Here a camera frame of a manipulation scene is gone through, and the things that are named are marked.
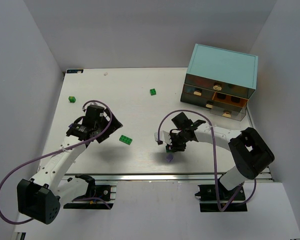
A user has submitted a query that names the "lilac lego piece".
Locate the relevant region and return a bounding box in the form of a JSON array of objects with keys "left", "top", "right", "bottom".
[{"left": 166, "top": 153, "right": 174, "bottom": 163}]

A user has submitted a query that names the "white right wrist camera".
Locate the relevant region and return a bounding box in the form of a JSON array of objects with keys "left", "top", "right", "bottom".
[{"left": 154, "top": 131, "right": 172, "bottom": 145}]

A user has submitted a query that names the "green long lego brick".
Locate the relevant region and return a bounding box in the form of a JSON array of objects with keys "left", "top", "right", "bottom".
[{"left": 165, "top": 145, "right": 175, "bottom": 153}]

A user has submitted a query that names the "teal drawer organizer box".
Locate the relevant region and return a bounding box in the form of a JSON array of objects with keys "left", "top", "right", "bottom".
[{"left": 180, "top": 43, "right": 258, "bottom": 112}]

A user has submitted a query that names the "dark corner label sticker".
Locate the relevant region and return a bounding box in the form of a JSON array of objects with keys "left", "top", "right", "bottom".
[{"left": 66, "top": 69, "right": 84, "bottom": 74}]

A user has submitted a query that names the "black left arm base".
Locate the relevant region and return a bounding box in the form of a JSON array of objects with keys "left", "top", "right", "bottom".
[{"left": 63, "top": 184, "right": 117, "bottom": 210}]

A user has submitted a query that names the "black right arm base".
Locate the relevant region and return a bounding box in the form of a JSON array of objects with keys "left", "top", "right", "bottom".
[{"left": 194, "top": 184, "right": 248, "bottom": 213}]

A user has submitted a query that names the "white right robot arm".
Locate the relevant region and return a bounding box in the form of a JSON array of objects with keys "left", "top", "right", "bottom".
[{"left": 166, "top": 112, "right": 275, "bottom": 193}]

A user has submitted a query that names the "small green lego brick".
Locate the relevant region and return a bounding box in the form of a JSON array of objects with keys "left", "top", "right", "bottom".
[{"left": 149, "top": 88, "right": 157, "bottom": 96}]

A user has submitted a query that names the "green yellow lego cube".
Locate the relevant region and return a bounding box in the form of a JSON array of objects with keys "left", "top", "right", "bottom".
[{"left": 68, "top": 96, "right": 76, "bottom": 103}]

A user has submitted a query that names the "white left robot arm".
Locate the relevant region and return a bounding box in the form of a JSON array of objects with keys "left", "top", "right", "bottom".
[{"left": 17, "top": 104, "right": 123, "bottom": 225}]

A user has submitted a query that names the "green flat lego plate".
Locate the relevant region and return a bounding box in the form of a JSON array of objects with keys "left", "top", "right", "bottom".
[{"left": 119, "top": 135, "right": 133, "bottom": 145}]

